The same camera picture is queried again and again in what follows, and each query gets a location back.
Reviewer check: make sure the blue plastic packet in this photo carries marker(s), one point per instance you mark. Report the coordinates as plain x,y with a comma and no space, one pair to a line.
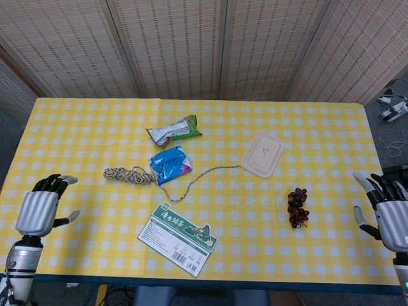
169,164

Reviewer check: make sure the bamboo folding screen panel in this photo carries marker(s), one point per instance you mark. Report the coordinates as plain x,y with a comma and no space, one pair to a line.
360,48
63,48
12,95
175,48
271,48

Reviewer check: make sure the dark red grape bunch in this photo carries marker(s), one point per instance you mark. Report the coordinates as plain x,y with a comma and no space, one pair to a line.
294,204

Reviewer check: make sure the black box on floor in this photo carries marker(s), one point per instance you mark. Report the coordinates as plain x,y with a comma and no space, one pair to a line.
396,170

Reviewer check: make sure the white black floor device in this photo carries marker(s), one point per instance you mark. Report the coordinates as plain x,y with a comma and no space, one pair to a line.
393,111

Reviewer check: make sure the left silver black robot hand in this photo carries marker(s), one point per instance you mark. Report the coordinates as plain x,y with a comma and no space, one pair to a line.
35,210

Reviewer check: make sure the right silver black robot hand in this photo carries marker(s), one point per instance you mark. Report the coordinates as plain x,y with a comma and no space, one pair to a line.
392,220

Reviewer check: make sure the yellow white checkered tablecloth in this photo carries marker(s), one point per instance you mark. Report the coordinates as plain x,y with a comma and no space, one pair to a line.
95,127

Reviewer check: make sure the blue chair seat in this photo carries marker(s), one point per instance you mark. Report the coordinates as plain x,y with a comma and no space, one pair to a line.
197,298

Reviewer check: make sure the green snack bag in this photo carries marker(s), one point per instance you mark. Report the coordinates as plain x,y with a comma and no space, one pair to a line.
178,130

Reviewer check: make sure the beige rectangular container lid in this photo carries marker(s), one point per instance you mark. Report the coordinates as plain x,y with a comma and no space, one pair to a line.
263,156

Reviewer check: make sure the green tea packaging card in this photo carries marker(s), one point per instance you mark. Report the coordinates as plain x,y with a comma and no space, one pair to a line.
172,236

